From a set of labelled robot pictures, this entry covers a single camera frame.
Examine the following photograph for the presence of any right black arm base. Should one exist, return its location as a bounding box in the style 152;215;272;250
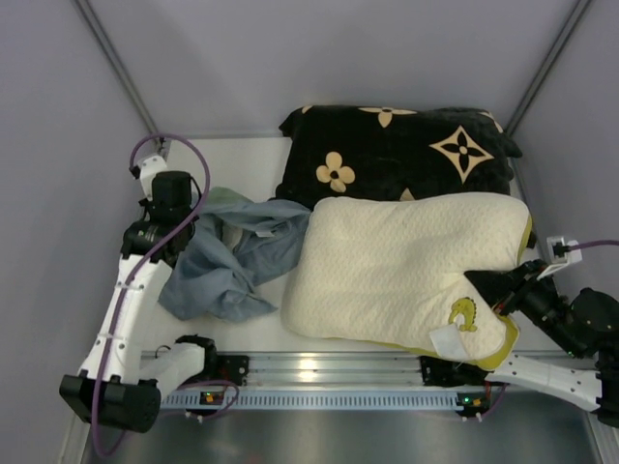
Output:
419;356;487;388

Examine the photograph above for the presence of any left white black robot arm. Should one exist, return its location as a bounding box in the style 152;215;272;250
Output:
59;170;217;433

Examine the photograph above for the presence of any cream yellow foam pillow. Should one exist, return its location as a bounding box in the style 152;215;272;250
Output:
281;192;532;371

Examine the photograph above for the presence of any black floral plush pillow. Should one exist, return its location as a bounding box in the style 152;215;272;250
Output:
275;105;522;208

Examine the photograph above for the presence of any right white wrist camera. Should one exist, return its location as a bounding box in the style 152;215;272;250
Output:
537;236;583;280

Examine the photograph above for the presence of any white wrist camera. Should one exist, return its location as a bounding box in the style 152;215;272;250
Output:
537;236;583;280
130;155;168;199

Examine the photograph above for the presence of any slotted grey cable duct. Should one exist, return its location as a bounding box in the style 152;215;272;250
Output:
161;390;486;411

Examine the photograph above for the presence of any aluminium mounting rail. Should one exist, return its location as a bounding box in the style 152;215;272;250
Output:
139;350;605;388

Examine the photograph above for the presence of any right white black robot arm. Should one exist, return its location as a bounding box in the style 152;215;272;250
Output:
465;260;618;428

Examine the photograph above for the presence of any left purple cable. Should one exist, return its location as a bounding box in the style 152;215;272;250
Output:
90;132;241;458

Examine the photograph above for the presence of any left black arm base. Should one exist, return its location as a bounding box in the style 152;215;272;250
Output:
214;355;251;387

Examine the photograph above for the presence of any beige green blue pillowcase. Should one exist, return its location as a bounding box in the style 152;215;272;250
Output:
159;188;310;323

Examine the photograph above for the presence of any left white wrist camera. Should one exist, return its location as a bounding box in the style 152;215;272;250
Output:
130;155;168;199

